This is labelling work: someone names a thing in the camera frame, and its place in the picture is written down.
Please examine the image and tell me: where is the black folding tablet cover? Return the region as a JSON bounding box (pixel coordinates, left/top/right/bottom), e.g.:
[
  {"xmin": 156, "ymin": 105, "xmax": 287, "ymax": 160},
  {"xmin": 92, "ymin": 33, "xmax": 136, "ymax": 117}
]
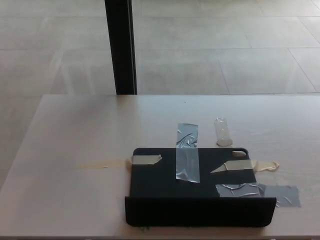
[{"xmin": 124, "ymin": 146, "xmax": 277, "ymax": 228}]

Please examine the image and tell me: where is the wide grey duct tape strip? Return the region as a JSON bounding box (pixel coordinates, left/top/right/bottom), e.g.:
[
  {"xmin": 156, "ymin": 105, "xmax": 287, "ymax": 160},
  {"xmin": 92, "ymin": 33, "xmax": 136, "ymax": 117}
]
[{"xmin": 214, "ymin": 182, "xmax": 302, "ymax": 208}]

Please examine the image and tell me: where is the black window frame post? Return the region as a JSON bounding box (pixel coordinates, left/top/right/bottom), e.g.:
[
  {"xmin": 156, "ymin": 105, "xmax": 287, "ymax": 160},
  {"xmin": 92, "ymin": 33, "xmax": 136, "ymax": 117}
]
[{"xmin": 104, "ymin": 0, "xmax": 138, "ymax": 95}]

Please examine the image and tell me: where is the beige masking tape, blunt end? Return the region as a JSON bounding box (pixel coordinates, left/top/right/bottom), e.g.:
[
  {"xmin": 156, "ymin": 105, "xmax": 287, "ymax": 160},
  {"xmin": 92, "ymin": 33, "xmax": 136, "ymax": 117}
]
[{"xmin": 72, "ymin": 154, "xmax": 163, "ymax": 171}]

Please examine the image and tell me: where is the clear tape piece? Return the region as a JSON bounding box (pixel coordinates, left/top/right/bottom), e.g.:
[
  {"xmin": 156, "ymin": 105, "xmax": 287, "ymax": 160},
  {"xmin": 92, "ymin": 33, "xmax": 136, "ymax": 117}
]
[{"xmin": 214, "ymin": 117, "xmax": 233, "ymax": 147}]

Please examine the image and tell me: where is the beige masking tape, pointed end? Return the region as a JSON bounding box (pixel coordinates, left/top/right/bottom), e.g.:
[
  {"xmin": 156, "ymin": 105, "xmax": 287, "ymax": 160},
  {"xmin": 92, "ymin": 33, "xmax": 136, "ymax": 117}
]
[{"xmin": 209, "ymin": 159, "xmax": 280, "ymax": 174}]

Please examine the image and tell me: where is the long grey duct tape strip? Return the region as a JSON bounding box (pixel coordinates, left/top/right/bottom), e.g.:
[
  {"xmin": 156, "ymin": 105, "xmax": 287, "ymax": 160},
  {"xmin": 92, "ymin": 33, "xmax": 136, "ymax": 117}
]
[{"xmin": 175, "ymin": 122, "xmax": 202, "ymax": 184}]

